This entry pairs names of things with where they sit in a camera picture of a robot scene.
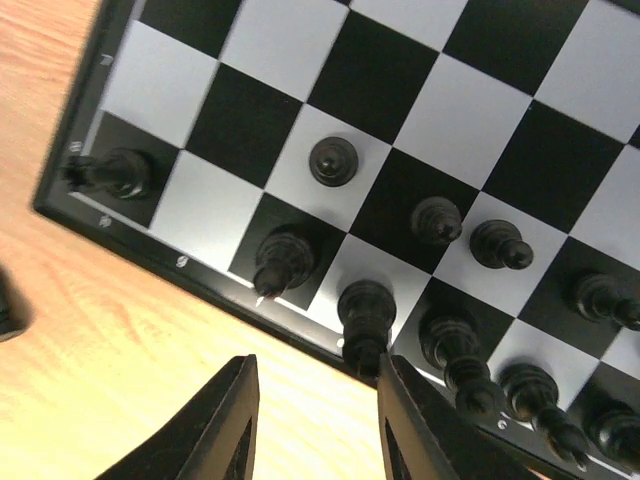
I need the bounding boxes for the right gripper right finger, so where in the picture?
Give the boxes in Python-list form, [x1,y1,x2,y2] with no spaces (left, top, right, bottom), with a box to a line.
[377,353,537,480]

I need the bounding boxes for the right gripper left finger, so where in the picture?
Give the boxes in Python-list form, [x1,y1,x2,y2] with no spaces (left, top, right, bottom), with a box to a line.
[98,354,260,480]

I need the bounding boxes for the black piece lowest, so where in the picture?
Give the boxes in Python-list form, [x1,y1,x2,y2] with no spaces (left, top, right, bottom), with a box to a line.
[252,226,318,299]

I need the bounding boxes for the black pawn low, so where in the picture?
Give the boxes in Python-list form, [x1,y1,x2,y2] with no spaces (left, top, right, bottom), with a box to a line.
[309,136,359,188]
[469,219,534,270]

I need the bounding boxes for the black pawn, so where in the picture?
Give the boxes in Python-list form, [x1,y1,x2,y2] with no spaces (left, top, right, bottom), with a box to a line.
[1,267,33,342]
[410,196,462,245]

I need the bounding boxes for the black piece tall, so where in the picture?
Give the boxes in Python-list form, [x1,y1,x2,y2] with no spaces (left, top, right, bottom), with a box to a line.
[570,273,639,331]

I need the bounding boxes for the black and silver chessboard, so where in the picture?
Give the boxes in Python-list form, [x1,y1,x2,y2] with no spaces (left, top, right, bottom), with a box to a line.
[33,1,639,479]

